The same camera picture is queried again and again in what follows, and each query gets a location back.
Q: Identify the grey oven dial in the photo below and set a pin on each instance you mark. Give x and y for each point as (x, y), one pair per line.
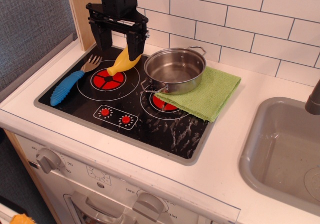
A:
(48, 160)
(149, 206)

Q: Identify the fork with blue handle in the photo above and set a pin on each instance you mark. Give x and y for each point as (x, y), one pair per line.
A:
(63, 89)

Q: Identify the black toy stovetop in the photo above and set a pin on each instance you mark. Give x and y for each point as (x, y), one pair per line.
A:
(155, 126)

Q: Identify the orange fuzzy object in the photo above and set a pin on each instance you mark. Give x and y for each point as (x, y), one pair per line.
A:
(21, 219)

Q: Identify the grey plastic sink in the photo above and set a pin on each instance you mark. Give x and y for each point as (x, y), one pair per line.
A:
(281, 156)

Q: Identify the green folded cloth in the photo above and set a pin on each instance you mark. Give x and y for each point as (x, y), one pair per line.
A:
(209, 98)

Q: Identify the left grey oven dial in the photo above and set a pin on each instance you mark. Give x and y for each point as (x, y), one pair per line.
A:
(48, 160)

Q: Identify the red stove knob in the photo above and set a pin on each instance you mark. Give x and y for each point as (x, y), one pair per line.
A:
(125, 119)
(105, 112)

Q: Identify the grey faucet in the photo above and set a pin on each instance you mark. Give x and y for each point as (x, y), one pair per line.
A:
(313, 102)

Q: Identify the stainless steel pot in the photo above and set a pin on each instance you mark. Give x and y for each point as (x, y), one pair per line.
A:
(174, 71)

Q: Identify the yellow plastic banana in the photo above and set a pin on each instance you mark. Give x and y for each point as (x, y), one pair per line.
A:
(122, 63)

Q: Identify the right grey oven dial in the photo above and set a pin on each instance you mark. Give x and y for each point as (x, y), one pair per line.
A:
(149, 206)

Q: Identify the grey oven door handle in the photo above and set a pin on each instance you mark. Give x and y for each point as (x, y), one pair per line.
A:
(97, 210)

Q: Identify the right red stove knob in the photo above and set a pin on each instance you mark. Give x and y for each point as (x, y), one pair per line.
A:
(125, 119)

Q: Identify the left red stove knob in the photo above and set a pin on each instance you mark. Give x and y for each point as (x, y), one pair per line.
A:
(105, 112)

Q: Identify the wooden side panel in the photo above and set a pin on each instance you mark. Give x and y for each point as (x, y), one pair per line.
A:
(80, 16)

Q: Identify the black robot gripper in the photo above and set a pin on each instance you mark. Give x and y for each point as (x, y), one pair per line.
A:
(119, 16)

